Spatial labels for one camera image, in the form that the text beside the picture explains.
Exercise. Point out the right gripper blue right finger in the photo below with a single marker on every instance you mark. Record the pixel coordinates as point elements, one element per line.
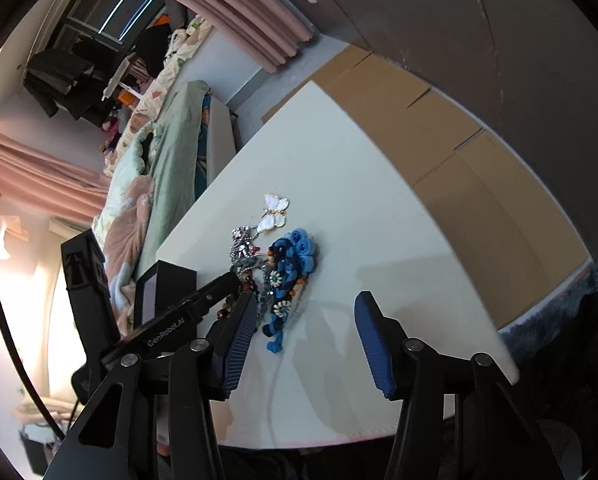
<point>459,417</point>

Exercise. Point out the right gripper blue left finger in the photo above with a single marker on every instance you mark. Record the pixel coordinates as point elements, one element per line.
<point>115,437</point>

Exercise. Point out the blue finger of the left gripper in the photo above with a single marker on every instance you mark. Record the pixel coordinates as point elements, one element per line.
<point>192,308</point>

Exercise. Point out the black square jewelry box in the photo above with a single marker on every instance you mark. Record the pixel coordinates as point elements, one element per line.
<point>159,288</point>

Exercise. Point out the pink floral blanket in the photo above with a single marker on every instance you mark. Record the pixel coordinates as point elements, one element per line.
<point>123,246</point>

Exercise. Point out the pale green quilt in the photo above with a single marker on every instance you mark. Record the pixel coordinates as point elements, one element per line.
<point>129,166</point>

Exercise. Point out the white butterfly hair clip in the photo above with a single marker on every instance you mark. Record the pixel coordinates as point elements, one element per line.
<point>274,215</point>

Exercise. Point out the left pink curtain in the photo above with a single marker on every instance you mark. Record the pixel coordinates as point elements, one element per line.
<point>50,184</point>

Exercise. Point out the pink curtain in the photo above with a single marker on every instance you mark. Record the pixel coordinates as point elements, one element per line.
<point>267,30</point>
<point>50,184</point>

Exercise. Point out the green sheeted bed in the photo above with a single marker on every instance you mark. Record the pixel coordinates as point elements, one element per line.
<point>191,144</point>

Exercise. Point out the white low table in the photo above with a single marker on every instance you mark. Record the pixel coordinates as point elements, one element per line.
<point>318,390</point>

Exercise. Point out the flattened cardboard sheet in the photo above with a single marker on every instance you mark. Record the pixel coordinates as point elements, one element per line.
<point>453,226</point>

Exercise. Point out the hanging black clothes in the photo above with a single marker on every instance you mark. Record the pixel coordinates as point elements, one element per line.
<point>73,81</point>

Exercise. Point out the floral window seat cushion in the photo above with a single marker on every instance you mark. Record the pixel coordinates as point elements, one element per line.
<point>183,45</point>

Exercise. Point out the right pink curtain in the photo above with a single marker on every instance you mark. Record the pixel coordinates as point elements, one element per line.
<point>267,30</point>

